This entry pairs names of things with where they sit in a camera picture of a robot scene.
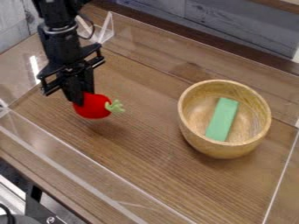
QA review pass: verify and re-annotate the black table leg frame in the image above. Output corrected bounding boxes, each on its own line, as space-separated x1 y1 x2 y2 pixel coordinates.
24 185 66 224

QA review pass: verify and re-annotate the clear acrylic corner bracket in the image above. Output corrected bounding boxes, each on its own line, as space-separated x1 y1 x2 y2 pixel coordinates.
76 12 114 44

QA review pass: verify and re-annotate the green rectangular block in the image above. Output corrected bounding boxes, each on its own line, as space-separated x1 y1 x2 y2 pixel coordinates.
204 98 239 142

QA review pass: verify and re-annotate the black cable under table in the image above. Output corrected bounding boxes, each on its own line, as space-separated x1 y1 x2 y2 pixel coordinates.
0 204 16 224

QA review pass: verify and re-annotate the clear acrylic front wall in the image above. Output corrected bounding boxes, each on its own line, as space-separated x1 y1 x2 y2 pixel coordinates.
0 100 195 224

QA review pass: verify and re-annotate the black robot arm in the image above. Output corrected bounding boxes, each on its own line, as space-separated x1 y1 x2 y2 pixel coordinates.
32 0 104 106

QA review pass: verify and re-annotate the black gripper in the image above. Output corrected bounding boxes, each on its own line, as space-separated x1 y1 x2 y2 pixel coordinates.
36 24 104 106

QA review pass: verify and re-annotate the red plush tomato green stem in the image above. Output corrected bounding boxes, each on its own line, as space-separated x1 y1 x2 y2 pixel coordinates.
72 93 125 119

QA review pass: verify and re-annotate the wooden bowl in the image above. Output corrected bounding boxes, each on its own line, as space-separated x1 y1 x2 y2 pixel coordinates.
177 80 272 159

